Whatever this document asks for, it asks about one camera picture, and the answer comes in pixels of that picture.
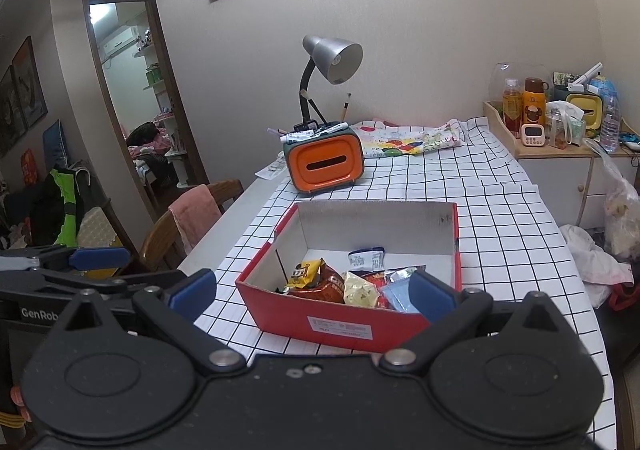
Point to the red snack packet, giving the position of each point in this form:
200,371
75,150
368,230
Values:
377,276

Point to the grey desk lamp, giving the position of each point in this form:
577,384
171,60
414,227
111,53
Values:
335,55

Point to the small blue toy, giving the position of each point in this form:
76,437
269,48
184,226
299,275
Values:
630,140

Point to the red cardboard box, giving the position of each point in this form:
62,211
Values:
280,310

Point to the wooden chair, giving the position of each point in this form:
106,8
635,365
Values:
155,240

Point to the light blue packet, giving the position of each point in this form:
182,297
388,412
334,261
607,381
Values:
400,297

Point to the white cabinet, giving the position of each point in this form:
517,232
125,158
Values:
550,180

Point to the orange thermos flask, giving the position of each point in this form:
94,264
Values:
534,105

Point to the dark clothes pile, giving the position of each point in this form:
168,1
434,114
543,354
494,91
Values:
147,140

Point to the person's left hand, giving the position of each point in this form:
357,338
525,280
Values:
20,405

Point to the copper foil snack packet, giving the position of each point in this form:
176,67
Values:
330,287

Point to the clear water bottle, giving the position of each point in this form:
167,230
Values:
610,128

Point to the white air conditioner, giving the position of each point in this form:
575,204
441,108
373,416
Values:
117,43

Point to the black white checked tablecloth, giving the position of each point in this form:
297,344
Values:
500,230

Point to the white crumpled cloth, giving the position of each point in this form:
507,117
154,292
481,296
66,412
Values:
590,260

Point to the colourful printed cloth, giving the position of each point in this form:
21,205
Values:
400,143

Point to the pink towel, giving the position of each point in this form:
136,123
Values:
195,220

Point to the orange drink bottle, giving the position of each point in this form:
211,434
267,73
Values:
511,113

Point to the orange green tissue box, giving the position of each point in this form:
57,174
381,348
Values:
325,163

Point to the yellow tissue box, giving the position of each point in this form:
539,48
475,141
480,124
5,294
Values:
587,110

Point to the red bag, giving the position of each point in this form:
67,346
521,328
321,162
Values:
625,295

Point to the printed paper leaflet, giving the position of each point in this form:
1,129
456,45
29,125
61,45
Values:
272,169

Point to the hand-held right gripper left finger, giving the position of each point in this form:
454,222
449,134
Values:
192,292

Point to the white marker pen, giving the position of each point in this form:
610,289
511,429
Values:
297,136

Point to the white blue snack packet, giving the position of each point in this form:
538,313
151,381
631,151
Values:
365,260

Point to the brown door frame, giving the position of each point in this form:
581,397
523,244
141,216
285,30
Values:
179,100

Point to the dark framed wall picture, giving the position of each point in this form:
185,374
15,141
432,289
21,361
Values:
10,115
30,85

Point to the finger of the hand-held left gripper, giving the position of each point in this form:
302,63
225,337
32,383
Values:
97,257
117,282

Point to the cream yellow quilted pad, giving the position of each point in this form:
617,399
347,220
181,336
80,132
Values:
97,230

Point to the clear plastic bag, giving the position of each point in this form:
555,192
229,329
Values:
622,210

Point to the blue cushion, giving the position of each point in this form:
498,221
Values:
54,145

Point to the wooden desktop tray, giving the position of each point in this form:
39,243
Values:
495,123

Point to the white kitchen timer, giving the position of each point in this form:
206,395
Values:
532,135

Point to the green black jacket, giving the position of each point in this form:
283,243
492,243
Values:
62,200

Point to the glass jar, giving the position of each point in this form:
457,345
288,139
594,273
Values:
557,135

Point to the pale yellow snack packet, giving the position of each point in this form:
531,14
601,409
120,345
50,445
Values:
360,292

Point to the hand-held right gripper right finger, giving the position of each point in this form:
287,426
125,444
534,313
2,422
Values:
432,295

